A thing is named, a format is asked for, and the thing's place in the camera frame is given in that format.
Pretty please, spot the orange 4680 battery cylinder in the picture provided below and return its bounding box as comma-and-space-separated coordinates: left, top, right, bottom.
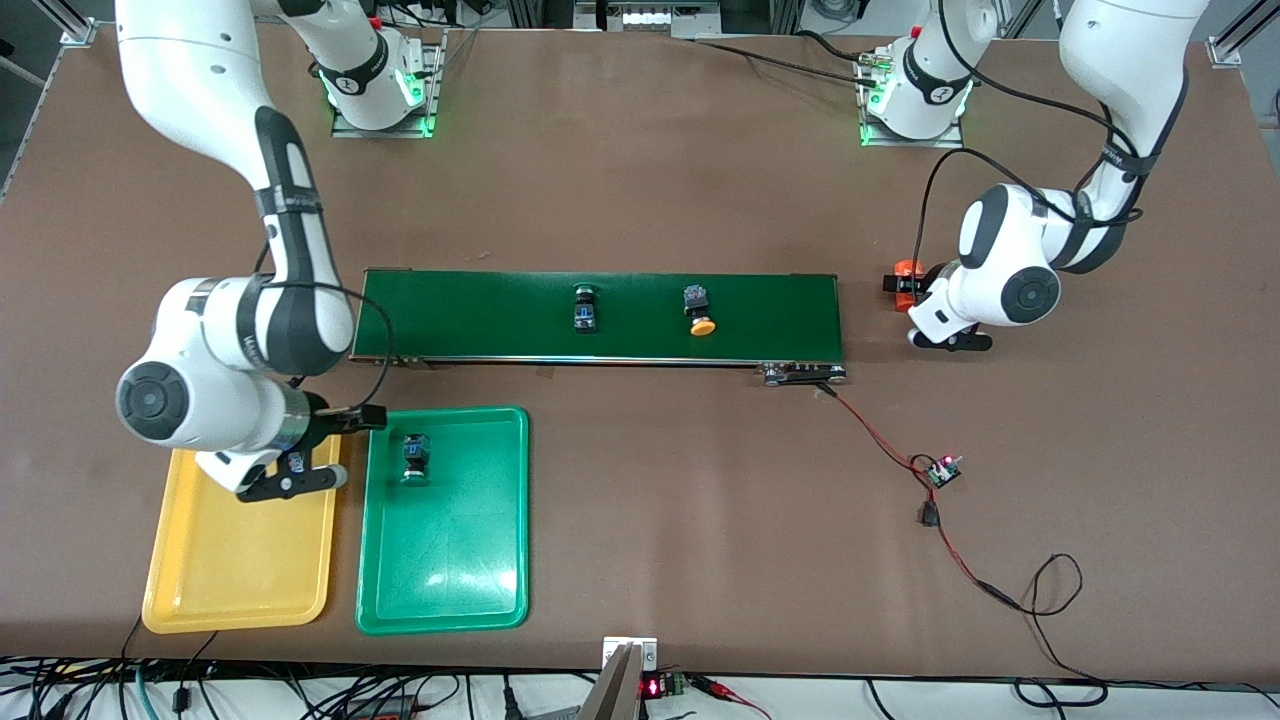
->
893, 257, 929, 314

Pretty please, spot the green conveyor belt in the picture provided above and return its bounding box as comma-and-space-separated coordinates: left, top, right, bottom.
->
349, 267, 849, 389

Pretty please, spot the green plastic tray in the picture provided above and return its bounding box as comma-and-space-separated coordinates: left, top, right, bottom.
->
355, 405, 531, 637

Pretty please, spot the yellow plastic tray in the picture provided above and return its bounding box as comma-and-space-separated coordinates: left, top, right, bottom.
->
141, 404, 344, 636

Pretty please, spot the red clip lead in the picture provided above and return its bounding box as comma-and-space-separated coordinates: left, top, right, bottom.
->
690, 676, 773, 720

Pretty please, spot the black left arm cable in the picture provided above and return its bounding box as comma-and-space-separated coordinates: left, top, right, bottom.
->
912, 0, 1146, 271

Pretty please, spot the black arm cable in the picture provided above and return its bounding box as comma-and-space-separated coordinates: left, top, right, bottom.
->
255, 240, 394, 411
912, 0, 1146, 271

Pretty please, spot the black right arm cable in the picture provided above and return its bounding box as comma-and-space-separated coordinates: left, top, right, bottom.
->
255, 240, 394, 411

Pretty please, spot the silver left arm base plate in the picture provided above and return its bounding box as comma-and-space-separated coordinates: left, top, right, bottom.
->
858, 48, 967, 150

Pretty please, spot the red and black wire pair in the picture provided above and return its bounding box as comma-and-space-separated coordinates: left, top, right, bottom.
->
817, 383, 1021, 609

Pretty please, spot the black cable on table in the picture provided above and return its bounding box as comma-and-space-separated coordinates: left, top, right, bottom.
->
795, 28, 873, 63
690, 36, 891, 89

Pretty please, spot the silver mounting bracket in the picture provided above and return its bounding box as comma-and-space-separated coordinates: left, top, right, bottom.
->
603, 636, 658, 671

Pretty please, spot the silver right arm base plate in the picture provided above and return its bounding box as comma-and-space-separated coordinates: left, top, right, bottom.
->
332, 40, 443, 138

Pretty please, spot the thin black looped cable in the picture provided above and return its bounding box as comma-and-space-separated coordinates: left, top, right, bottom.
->
1010, 553, 1111, 706

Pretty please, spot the grey camera mount pole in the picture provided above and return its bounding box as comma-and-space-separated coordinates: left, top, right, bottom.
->
578, 643, 647, 720

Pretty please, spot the silver machine frame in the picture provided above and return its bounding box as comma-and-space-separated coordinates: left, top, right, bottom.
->
505, 0, 801, 39

